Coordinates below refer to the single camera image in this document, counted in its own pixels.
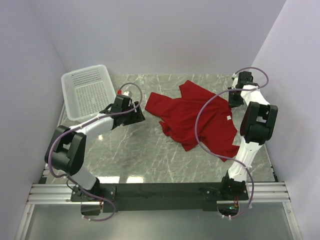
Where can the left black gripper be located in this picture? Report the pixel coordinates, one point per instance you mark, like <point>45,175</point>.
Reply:
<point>137,116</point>

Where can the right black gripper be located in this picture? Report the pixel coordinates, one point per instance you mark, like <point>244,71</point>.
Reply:
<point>233,103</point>

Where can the red t shirt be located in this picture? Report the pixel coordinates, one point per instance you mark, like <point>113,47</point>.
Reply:
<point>198,115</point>

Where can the white plastic perforated basket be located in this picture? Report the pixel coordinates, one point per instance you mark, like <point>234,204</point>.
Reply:
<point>86,92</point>

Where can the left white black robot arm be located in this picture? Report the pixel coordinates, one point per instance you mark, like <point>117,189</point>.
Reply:
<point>66,152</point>

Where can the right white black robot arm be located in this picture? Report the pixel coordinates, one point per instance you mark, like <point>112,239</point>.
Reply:
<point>256,128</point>

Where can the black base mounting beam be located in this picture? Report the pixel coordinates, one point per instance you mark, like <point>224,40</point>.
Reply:
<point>170,196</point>

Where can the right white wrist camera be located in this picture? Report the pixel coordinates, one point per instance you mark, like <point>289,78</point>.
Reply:
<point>234,81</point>

